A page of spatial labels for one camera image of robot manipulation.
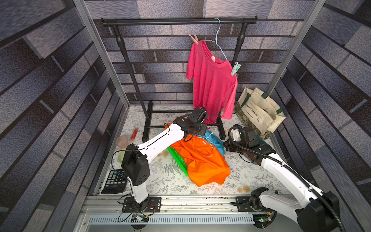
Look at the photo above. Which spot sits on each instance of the red pen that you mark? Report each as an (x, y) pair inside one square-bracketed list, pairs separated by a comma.
[(134, 134)]

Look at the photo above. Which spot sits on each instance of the cream canvas tote bag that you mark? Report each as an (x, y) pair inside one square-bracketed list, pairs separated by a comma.
[(258, 110)]

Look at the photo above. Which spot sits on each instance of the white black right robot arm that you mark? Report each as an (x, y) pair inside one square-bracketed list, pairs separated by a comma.
[(313, 209)]

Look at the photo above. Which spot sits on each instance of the blue t-shirt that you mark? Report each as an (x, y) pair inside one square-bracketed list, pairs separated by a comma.
[(212, 139)]

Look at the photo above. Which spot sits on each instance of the orange t-shirt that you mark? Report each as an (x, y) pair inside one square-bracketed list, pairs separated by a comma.
[(205, 165)]

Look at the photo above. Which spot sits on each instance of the black clothes rack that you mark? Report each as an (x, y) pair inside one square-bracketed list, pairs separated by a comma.
[(150, 57)]

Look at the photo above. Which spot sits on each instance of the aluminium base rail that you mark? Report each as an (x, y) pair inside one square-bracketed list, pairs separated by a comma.
[(186, 210)]

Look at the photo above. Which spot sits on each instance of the dusty pink clothespin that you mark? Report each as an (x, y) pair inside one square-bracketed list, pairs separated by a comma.
[(194, 38)]

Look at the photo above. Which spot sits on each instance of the light blue wire hanger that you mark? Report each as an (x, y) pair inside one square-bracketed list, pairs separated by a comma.
[(215, 41)]

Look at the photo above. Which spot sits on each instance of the floral table cloth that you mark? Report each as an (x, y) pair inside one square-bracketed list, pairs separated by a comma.
[(167, 178)]

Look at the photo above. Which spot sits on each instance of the mint green clothespin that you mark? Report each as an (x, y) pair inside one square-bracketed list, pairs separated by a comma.
[(235, 68)]

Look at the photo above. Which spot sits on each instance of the light green bowl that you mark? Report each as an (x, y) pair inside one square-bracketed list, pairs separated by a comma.
[(121, 156)]

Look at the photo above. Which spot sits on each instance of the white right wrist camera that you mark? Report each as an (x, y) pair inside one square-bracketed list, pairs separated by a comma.
[(236, 135)]

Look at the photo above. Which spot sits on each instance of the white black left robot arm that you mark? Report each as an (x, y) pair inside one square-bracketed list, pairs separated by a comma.
[(136, 160)]

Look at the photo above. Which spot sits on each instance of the black calculator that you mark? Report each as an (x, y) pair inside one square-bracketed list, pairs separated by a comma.
[(115, 183)]

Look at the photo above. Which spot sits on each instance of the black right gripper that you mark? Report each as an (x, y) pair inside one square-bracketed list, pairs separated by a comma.
[(232, 145)]

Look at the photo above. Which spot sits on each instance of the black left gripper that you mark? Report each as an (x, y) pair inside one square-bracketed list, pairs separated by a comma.
[(204, 128)]

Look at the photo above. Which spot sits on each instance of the pink t-shirt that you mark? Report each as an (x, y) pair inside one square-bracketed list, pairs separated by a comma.
[(214, 88)]

